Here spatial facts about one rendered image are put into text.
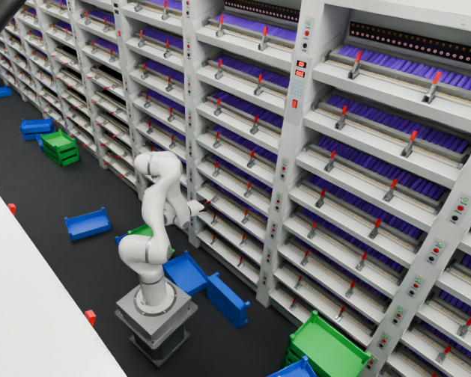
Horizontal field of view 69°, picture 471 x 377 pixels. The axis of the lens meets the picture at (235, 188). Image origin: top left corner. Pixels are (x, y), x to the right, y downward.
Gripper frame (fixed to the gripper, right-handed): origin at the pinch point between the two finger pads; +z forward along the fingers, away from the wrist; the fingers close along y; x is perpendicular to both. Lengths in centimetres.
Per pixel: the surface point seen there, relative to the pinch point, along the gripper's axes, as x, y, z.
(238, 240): -19.6, 22.4, 11.5
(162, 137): 20, -58, 6
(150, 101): 41, -73, 6
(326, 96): 84, 55, 6
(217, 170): 22.3, 0.4, 5.1
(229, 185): 18.5, 13.2, 3.6
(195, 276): -57, 4, -4
